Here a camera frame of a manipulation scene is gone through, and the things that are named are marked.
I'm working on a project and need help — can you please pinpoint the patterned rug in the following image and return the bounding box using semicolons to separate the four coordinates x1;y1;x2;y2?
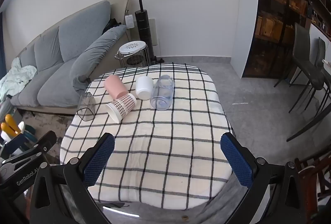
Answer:
16;109;78;165

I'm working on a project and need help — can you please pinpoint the small grey sofa cushion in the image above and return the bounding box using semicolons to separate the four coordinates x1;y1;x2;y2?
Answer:
19;44;37;67

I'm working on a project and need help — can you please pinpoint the grey bolster pillow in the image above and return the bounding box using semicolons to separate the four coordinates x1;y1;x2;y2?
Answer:
69;25;128;92

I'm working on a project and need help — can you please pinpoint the pink cup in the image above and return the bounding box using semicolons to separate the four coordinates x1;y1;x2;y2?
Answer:
104;75;128;99

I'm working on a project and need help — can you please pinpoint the black upright vacuum cleaner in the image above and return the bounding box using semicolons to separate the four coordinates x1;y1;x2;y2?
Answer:
132;0;164;64

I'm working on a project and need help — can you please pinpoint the brown wooden chair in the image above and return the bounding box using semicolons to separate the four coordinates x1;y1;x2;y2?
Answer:
295;146;331;224

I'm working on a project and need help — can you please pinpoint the white hanging tag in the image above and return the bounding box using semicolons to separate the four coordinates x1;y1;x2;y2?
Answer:
125;14;135;29

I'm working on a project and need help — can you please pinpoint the medium grey sofa cushion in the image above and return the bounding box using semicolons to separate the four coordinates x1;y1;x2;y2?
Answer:
34;29;64;72

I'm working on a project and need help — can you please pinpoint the light green blanket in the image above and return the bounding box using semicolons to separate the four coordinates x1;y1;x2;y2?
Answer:
0;57;38;103

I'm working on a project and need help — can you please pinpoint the white cup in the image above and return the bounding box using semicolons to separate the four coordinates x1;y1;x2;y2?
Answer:
136;76;155;100

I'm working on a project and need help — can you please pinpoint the clear plastic cup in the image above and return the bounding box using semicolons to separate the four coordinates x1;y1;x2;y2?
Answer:
150;75;175;111

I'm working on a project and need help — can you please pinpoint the black and white plaid tablecloth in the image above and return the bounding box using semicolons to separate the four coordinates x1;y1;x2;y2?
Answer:
60;62;234;210

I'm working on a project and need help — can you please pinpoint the white dining table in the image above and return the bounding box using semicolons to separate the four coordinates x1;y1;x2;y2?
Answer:
290;23;331;86

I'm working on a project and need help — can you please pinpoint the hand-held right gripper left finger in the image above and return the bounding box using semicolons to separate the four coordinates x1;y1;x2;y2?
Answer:
29;132;115;224

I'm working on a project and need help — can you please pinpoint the grey-green dining chair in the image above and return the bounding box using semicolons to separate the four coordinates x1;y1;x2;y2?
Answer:
286;37;331;142
274;22;325;114

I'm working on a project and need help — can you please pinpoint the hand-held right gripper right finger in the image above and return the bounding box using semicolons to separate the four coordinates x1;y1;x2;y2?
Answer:
220;132;307;224

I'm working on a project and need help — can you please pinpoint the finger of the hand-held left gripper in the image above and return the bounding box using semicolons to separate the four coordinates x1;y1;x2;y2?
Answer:
1;130;57;165

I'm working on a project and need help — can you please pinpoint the white toy with yellow ears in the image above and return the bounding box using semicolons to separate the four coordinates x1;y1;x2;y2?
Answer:
0;114;37;158

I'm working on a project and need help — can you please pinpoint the brown patterned paper cup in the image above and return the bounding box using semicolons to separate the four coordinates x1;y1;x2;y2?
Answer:
105;93;137;123

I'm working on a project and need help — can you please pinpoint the smoky transparent square cup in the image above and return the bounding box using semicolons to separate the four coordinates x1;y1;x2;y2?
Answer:
77;93;96;121

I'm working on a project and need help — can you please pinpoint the dark glass shelf cabinet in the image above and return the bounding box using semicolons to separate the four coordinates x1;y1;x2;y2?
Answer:
243;0;331;80

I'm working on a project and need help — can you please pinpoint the black bag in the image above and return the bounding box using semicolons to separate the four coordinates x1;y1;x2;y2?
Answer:
103;18;121;34

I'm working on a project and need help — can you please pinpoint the white-topped wire cage heater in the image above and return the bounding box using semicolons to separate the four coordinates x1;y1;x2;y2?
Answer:
115;41;152;68

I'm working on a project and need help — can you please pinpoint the large grey sofa cushion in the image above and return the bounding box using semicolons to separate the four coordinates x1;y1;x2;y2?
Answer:
58;1;112;63

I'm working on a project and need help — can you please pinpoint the grey sofa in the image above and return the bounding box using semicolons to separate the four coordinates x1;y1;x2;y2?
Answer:
0;0;130;117

